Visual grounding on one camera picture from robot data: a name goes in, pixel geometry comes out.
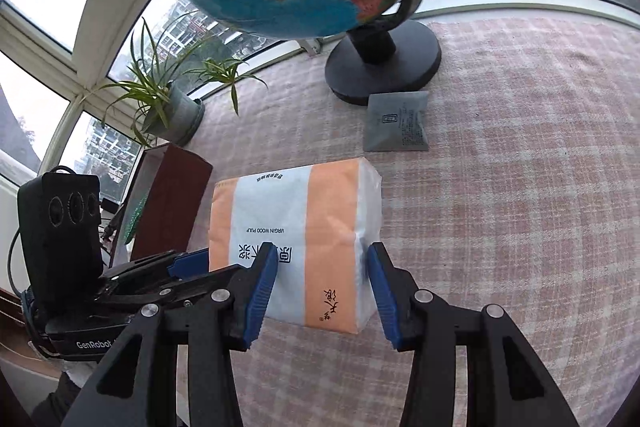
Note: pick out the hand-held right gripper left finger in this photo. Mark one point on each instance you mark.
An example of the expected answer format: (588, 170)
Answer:
(260, 292)

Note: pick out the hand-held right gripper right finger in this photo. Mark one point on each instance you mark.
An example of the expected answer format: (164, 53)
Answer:
(382, 299)

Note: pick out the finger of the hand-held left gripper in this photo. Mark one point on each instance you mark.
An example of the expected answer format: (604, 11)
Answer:
(187, 263)
(200, 284)

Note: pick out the orange and white tissue pack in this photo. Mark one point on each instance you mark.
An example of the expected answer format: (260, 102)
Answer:
(305, 232)

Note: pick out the dark red box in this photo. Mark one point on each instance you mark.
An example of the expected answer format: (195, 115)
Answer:
(175, 202)

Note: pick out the pink plaid cloth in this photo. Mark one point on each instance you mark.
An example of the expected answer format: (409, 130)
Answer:
(500, 207)

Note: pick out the potted spider plant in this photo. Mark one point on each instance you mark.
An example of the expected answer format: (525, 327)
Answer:
(165, 102)

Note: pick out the grey sachet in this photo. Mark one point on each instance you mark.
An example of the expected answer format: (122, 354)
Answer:
(397, 122)

